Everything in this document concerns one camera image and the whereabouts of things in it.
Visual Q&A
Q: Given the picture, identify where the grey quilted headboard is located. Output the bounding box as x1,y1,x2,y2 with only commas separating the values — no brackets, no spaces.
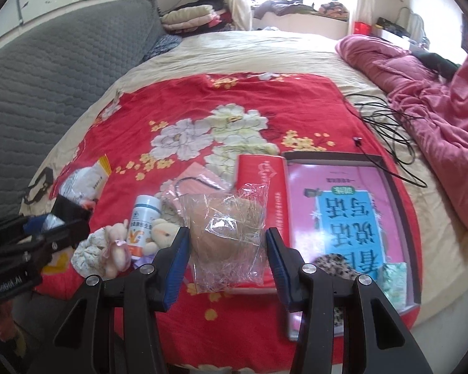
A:
0,0,165,223

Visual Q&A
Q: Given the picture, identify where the black cable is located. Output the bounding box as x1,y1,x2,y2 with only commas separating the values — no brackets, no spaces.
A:
342,93,429,188

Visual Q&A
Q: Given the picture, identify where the stack of folded clothes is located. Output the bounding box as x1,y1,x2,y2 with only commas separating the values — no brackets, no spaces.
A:
161,3,235,35

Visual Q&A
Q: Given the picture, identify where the leopard print scrunchie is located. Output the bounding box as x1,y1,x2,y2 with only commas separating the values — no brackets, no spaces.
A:
311,253,357,282

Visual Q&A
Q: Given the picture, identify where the clear plastic bag with tan item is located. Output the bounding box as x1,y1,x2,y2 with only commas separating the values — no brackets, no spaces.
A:
178,182,268,294

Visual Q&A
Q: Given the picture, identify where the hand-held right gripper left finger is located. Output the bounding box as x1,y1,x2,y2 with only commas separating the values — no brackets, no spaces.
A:
54,226,191,374

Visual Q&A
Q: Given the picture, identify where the pink duvet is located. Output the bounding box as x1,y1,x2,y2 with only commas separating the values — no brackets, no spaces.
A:
334,33,468,235

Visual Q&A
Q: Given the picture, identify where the black plastic buckle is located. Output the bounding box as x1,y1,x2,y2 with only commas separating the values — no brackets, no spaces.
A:
22,167,56,205

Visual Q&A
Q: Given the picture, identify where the cream plush bear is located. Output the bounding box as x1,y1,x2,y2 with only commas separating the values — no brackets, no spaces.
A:
144,218,181,257

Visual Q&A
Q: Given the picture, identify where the pink bag with black headband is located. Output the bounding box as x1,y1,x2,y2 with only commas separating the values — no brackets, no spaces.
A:
159,161,235,204

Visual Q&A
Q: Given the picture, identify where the green patterned pouch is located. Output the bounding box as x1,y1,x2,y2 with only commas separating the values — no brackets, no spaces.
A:
381,262,408,309

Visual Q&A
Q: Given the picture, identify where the dark clothes pile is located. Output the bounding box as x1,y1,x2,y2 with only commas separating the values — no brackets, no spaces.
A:
251,0,317,19

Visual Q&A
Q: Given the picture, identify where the pink blue book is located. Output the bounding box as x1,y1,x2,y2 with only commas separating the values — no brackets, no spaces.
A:
284,152,422,341

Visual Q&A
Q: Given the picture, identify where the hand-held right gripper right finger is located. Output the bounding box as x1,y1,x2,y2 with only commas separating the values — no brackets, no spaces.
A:
266,227,433,374

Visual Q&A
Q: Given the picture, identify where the red floral blanket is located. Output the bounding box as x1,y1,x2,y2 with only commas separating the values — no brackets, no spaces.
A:
34,72,424,363

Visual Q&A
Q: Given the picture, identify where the black garment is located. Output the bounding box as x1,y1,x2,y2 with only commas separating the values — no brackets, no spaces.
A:
411,50,461,79

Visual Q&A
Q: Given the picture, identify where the beige bed sheet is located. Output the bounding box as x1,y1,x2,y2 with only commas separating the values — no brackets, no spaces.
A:
21,30,468,332

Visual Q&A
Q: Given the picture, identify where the cream curtain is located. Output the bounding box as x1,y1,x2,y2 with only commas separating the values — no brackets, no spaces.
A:
218,0,255,32

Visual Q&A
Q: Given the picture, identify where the colourful patterned cloth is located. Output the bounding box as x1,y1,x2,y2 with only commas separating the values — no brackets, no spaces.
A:
317,2,350,18

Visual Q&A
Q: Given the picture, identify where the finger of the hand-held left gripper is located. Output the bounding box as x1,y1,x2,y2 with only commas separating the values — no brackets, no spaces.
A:
19,219,91,267
51,195,93,223

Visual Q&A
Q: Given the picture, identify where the black box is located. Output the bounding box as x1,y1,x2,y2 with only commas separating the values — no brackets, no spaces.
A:
376,17,409,36

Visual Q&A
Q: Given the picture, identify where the white and yellow packet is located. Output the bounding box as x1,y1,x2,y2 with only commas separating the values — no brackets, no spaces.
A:
58,154,113,208

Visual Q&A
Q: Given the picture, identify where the black headband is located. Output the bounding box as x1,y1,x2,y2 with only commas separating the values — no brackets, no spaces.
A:
175,177,220,200

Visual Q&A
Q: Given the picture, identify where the pink teddy bear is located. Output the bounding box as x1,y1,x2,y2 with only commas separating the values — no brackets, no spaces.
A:
100,221,132,278

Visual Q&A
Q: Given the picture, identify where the white pill bottle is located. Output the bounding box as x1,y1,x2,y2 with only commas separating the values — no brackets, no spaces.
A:
126,195,163,260

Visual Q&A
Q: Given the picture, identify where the dark patterned cloth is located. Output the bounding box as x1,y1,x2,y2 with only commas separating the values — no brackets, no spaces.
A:
142,33,185,62

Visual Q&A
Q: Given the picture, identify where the red box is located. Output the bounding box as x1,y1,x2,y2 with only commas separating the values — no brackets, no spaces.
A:
233,154,292,294

